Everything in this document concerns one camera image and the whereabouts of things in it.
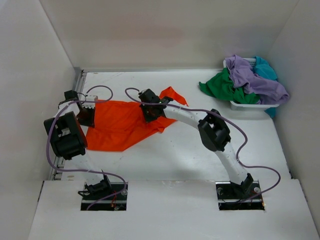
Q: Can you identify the orange t shirt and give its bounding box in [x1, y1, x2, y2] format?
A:
[86, 100, 176, 152]

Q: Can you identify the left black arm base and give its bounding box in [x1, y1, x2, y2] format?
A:
[78, 182, 128, 212]

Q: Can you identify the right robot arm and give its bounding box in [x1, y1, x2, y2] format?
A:
[138, 88, 254, 198]

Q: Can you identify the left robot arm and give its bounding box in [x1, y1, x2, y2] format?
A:
[43, 90, 112, 200]

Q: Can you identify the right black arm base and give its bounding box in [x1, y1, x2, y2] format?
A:
[215, 181, 265, 211]

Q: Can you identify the green t shirt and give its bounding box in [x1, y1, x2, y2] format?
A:
[198, 67, 260, 105]

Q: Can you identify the white laundry basket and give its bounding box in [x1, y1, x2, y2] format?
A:
[222, 58, 279, 111]

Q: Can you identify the teal t shirt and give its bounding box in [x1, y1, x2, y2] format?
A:
[253, 56, 282, 105]

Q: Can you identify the lavender t shirt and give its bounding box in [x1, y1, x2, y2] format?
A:
[225, 55, 290, 105]

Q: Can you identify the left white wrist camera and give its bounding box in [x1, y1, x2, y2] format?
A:
[85, 95, 98, 103]

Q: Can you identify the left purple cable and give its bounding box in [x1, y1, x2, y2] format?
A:
[45, 84, 129, 211]

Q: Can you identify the purple cable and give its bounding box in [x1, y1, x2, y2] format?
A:
[124, 87, 282, 203]
[45, 84, 129, 211]

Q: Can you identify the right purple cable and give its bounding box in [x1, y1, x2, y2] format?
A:
[124, 87, 282, 203]

